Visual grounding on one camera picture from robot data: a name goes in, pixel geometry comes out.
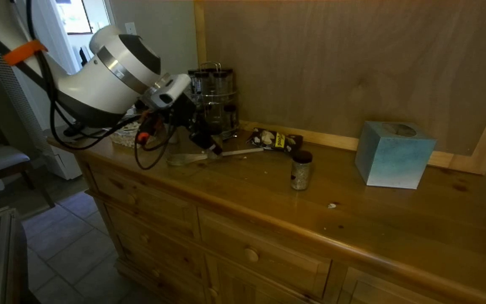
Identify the light grey wrist camera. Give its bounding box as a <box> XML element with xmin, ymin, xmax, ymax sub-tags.
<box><xmin>139</xmin><ymin>72</ymin><xmax>192</xmax><ymax>111</ymax></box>

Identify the wooden spoon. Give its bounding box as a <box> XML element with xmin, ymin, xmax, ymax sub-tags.
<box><xmin>165</xmin><ymin>143</ymin><xmax>269</xmax><ymax>169</ymax></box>

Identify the white box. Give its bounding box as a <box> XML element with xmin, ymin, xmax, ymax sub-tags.
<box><xmin>43</xmin><ymin>142</ymin><xmax>84</xmax><ymax>182</ymax></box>

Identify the dark-capped spice jar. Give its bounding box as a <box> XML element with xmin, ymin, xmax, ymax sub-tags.
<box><xmin>288</xmin><ymin>148</ymin><xmax>315</xmax><ymax>192</ymax></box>

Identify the wooden dresser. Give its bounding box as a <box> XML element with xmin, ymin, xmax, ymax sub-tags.
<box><xmin>46</xmin><ymin>123</ymin><xmax>486</xmax><ymax>304</ymax></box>

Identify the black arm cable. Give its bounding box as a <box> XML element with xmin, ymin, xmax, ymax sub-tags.
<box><xmin>25</xmin><ymin>0</ymin><xmax>171</xmax><ymax>172</ymax></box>

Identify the silver spice jar stand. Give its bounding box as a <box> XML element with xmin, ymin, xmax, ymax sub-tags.
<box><xmin>187</xmin><ymin>62</ymin><xmax>241</xmax><ymax>143</ymax></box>

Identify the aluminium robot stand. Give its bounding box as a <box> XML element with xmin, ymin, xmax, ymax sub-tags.
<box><xmin>0</xmin><ymin>204</ymin><xmax>30</xmax><ymax>304</ymax></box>

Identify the lying spice jar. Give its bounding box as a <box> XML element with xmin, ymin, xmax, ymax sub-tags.
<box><xmin>249</xmin><ymin>127</ymin><xmax>305</xmax><ymax>155</ymax></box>

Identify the orange cable strap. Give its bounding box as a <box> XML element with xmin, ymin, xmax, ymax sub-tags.
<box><xmin>1</xmin><ymin>39</ymin><xmax>48</xmax><ymax>67</ymax></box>

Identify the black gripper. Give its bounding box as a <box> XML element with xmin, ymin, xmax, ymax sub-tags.
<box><xmin>175</xmin><ymin>91</ymin><xmax>225</xmax><ymax>155</ymax></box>

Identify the blue tissue box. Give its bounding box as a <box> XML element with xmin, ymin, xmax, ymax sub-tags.
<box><xmin>354</xmin><ymin>120</ymin><xmax>438</xmax><ymax>191</ymax></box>

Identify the bright window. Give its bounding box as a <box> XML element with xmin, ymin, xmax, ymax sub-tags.
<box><xmin>53</xmin><ymin>0</ymin><xmax>114</xmax><ymax>37</ymax></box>

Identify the wooden drawer knob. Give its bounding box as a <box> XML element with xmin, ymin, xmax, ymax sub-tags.
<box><xmin>242</xmin><ymin>246</ymin><xmax>259</xmax><ymax>265</ymax></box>

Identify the bag of white pieces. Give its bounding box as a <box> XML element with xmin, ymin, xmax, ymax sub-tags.
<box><xmin>109</xmin><ymin>123</ymin><xmax>143</xmax><ymax>150</ymax></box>

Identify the plywood board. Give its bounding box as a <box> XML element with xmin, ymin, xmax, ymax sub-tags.
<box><xmin>192</xmin><ymin>0</ymin><xmax>486</xmax><ymax>175</ymax></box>

